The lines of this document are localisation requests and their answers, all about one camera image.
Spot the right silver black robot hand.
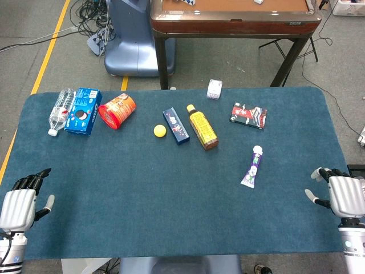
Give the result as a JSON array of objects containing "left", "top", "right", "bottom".
[{"left": 304, "top": 167, "right": 365, "bottom": 228}]

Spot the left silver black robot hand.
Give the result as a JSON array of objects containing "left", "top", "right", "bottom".
[{"left": 0, "top": 168, "right": 55, "bottom": 232}]

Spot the purple white tube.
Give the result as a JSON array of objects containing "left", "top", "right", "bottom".
[{"left": 240, "top": 145, "right": 263, "bottom": 188}]

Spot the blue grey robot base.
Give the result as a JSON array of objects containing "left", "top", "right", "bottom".
[{"left": 104, "top": 0, "right": 177, "bottom": 77}]

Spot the black box on floor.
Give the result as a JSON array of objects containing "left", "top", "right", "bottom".
[{"left": 347, "top": 164, "right": 365, "bottom": 179}]

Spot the white box under table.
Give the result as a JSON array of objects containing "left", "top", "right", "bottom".
[{"left": 60, "top": 257, "right": 113, "bottom": 274}]

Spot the clear plastic water bottle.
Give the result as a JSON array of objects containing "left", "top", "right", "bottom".
[{"left": 47, "top": 87, "right": 77, "bottom": 136}]

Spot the blue Oreo cookie box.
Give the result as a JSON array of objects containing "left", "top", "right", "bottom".
[{"left": 64, "top": 87, "right": 103, "bottom": 136}]

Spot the black red flat box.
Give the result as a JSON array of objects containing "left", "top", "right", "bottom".
[{"left": 229, "top": 102, "right": 268, "bottom": 131}]

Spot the red orange noodle cup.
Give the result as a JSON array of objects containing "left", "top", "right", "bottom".
[{"left": 98, "top": 92, "right": 137, "bottom": 131}]

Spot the blue carpet table mat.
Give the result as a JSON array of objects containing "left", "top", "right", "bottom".
[{"left": 0, "top": 87, "right": 360, "bottom": 261}]

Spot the yellow label tea bottle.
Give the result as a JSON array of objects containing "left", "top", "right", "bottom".
[{"left": 186, "top": 104, "right": 220, "bottom": 151}]

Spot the blue grey robot torso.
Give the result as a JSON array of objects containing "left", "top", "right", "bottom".
[{"left": 119, "top": 255, "right": 242, "bottom": 274}]

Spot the white purple tissue pack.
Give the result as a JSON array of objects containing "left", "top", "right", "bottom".
[{"left": 206, "top": 79, "right": 224, "bottom": 100}]

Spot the dark blue slim box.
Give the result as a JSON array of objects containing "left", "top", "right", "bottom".
[{"left": 162, "top": 107, "right": 190, "bottom": 146}]

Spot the grey power strip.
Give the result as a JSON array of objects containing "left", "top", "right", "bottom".
[{"left": 86, "top": 27, "right": 113, "bottom": 57}]

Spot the white storage box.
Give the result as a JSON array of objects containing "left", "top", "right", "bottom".
[{"left": 332, "top": 0, "right": 365, "bottom": 17}]

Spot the brown mahjong table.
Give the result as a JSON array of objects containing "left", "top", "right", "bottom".
[{"left": 150, "top": 0, "right": 323, "bottom": 90}]

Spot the black cable bundle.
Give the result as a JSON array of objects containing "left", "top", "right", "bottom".
[{"left": 70, "top": 0, "right": 116, "bottom": 38}]

